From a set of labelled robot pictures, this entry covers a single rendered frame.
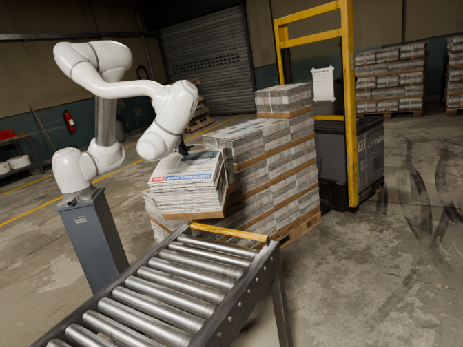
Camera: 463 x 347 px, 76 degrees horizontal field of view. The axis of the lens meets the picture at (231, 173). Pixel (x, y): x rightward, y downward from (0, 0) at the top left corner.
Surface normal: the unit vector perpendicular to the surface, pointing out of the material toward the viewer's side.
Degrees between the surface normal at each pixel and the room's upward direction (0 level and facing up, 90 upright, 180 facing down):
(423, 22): 90
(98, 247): 90
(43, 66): 90
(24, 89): 90
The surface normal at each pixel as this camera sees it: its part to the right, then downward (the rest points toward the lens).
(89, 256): 0.11, 0.33
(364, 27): -0.52, 0.38
